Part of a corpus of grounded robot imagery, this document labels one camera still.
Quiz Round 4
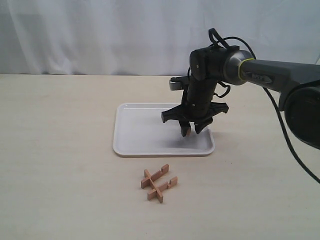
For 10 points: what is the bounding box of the white curtain backdrop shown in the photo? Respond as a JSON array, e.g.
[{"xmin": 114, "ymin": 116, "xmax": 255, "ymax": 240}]
[{"xmin": 0, "ymin": 0, "xmax": 320, "ymax": 76}]

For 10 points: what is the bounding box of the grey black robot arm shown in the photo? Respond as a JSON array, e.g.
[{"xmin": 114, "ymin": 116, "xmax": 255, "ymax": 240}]
[{"xmin": 161, "ymin": 46, "xmax": 320, "ymax": 148}]

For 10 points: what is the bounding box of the black cable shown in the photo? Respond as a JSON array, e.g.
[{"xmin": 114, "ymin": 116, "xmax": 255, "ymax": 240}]
[{"xmin": 207, "ymin": 27, "xmax": 320, "ymax": 183}]

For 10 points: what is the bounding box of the white rectangular tray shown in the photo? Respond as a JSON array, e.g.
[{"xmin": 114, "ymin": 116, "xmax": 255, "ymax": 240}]
[{"xmin": 112, "ymin": 103, "xmax": 215, "ymax": 157}]

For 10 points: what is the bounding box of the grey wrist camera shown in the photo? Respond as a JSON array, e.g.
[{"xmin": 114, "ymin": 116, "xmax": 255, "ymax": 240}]
[{"xmin": 169, "ymin": 76, "xmax": 189, "ymax": 91}]

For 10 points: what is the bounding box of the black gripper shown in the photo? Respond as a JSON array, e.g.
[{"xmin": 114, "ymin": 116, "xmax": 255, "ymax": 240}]
[{"xmin": 161, "ymin": 77, "xmax": 229, "ymax": 137}]

